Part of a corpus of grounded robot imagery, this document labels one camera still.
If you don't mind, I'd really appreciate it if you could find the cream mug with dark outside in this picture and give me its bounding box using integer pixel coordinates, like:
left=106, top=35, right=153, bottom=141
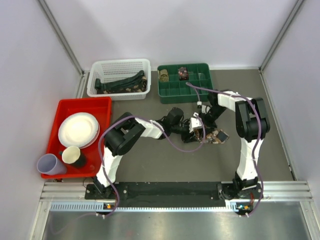
left=59, top=146, right=87, bottom=169

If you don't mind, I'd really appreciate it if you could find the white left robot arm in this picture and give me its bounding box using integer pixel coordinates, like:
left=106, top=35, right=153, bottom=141
left=93, top=107, right=204, bottom=199

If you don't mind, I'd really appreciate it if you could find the lavender plastic cup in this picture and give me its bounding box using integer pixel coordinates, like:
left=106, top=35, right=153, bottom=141
left=37, top=153, right=67, bottom=176

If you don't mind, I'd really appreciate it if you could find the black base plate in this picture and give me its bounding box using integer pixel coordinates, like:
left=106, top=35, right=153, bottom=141
left=84, top=182, right=261, bottom=208

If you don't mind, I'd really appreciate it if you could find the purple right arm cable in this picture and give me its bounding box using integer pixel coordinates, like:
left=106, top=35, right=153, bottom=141
left=186, top=81, right=265, bottom=218

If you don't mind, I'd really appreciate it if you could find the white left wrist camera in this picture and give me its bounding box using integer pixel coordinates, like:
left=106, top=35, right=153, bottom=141
left=189, top=112, right=203, bottom=133

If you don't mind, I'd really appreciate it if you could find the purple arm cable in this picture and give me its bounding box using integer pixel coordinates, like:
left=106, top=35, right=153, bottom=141
left=97, top=113, right=207, bottom=218
left=186, top=81, right=265, bottom=218

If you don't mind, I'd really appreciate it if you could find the white perforated plastic basket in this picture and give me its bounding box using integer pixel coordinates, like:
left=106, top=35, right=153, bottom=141
left=86, top=58, right=151, bottom=101

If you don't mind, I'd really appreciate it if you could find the dark floral tie in basket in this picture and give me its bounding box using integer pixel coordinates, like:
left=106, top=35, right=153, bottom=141
left=96, top=76, right=148, bottom=95

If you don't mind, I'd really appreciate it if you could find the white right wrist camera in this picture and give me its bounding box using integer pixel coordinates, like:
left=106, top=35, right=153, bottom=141
left=197, top=101, right=211, bottom=114

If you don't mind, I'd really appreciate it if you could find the rolled olive tie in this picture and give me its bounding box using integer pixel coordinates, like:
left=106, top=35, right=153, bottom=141
left=159, top=69, right=169, bottom=83

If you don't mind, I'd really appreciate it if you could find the green compartment tray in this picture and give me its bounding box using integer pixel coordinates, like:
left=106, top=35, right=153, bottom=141
left=157, top=63, right=213, bottom=104

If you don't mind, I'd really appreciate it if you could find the aluminium frame rail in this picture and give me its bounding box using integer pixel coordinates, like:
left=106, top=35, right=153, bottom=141
left=40, top=181, right=313, bottom=213

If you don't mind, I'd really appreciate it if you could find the brown floral patterned tie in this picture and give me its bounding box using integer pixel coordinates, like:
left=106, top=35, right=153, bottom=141
left=194, top=128, right=229, bottom=145

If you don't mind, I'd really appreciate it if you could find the white plate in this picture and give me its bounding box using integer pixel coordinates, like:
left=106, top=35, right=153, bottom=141
left=58, top=112, right=100, bottom=149

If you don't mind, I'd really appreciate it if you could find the dark green tie in basket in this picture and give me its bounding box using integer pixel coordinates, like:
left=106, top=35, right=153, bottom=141
left=94, top=70, right=146, bottom=92

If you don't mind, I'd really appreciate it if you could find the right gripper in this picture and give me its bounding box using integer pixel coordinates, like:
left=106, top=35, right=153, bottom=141
left=197, top=105, right=227, bottom=139

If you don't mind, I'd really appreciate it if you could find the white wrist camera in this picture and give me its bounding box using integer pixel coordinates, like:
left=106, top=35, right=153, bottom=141
left=189, top=112, right=203, bottom=133
left=197, top=101, right=211, bottom=114

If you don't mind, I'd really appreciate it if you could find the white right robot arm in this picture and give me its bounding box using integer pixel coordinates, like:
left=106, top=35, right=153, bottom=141
left=199, top=87, right=271, bottom=200

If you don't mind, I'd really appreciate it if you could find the rolled dark floral tie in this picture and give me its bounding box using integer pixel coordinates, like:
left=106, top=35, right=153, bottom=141
left=178, top=67, right=189, bottom=81

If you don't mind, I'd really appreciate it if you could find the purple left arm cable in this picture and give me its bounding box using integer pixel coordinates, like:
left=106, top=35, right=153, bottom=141
left=97, top=113, right=207, bottom=218

